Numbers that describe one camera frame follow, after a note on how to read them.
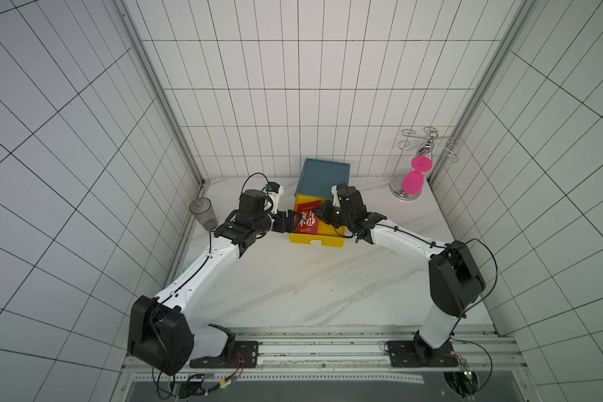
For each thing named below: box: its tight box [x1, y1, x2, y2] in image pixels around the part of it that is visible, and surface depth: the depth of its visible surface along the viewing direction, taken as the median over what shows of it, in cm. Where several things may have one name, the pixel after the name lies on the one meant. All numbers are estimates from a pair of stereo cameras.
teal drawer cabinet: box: [294, 158, 351, 200], surface depth 94 cm
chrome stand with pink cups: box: [389, 126, 460, 202], surface depth 100 cm
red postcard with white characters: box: [294, 201, 321, 235], surface depth 87 cm
